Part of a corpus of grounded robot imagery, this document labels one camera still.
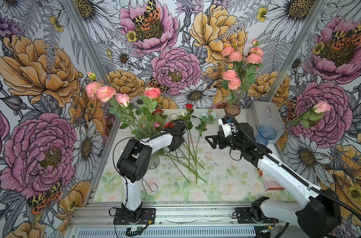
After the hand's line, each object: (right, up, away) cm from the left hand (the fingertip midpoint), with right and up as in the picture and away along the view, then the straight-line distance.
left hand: (177, 146), depth 97 cm
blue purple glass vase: (+50, +10, -11) cm, 53 cm away
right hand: (+19, +7, -18) cm, 27 cm away
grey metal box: (+57, +22, +3) cm, 61 cm away
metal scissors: (-13, -20, -13) cm, 28 cm away
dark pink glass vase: (+35, +23, 0) cm, 42 cm away
